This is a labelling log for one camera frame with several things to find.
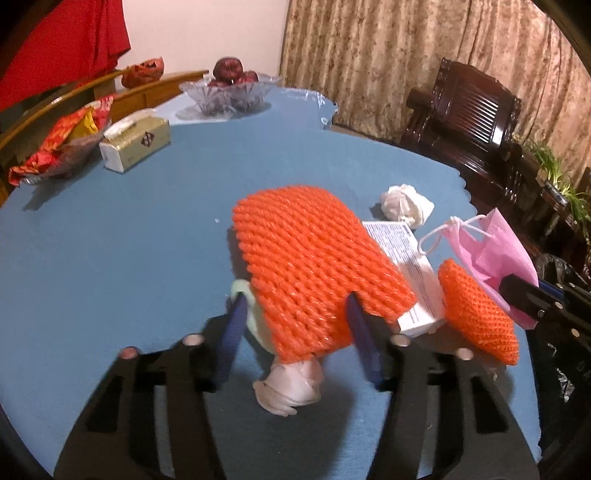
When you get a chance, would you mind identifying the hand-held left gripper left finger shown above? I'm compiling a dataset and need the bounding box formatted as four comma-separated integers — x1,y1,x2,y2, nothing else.
53,295,247,480

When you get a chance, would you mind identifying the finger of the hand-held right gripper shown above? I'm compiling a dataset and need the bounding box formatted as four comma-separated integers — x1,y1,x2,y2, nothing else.
538,278,591,302
499,274,591,337

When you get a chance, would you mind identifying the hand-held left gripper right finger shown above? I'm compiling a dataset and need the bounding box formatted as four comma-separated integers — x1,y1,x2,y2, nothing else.
344,295,541,480

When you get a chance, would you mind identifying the pink face mask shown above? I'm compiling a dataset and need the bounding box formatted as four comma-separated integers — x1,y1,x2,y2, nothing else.
418,208,541,330

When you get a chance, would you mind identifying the trash bin with black bag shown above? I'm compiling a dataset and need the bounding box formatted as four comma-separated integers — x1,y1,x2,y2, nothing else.
526,253,591,467

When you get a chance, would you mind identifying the large orange foam net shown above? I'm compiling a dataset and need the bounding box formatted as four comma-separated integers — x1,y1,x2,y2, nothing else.
232,184,419,363

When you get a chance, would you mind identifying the pale green foam piece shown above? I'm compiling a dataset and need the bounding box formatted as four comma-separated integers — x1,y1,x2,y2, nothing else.
229,278,278,356

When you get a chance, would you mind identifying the small orange foam net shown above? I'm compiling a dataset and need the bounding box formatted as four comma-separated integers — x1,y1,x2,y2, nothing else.
436,258,520,367

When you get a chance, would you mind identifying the crumpled white tissue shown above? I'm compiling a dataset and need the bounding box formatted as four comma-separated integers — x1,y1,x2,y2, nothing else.
380,185,435,229
253,357,324,416

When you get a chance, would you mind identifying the dark wooden side table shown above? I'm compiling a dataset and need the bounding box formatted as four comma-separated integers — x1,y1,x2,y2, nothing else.
517,148,578,259

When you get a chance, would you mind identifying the white printed carton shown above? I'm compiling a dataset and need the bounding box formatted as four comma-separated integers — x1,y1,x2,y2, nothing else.
362,220,446,337

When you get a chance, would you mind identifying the green potted plant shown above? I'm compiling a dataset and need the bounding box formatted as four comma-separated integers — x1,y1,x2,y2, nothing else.
526,141,591,222

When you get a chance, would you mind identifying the dark wooden armchair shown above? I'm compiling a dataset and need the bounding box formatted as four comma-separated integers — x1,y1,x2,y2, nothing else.
399,58,525,195

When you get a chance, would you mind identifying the gold and white tissue box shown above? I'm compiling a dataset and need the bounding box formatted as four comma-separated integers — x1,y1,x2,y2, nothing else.
99,110,171,174

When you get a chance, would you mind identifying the glass fruit bowl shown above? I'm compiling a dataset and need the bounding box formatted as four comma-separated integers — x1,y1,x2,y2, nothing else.
179,76,281,116

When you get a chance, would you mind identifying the yellow snack packet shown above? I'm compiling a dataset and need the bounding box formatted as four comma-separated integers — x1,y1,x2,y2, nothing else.
76,111,100,139

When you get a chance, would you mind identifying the wooden cabinet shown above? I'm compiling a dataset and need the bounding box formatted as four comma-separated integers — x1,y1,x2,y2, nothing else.
0,69,209,204

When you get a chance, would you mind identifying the red patterned snack packet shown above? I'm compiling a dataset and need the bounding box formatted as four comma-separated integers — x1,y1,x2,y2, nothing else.
69,93,116,139

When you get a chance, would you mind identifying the beige patterned curtain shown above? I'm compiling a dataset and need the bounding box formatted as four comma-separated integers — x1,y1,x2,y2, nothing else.
279,0,591,185

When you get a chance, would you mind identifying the red plastic bag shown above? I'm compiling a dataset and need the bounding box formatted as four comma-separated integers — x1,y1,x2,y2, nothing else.
121,56,165,88

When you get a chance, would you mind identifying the red cloth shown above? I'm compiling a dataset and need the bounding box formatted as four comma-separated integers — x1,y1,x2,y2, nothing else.
0,0,131,112

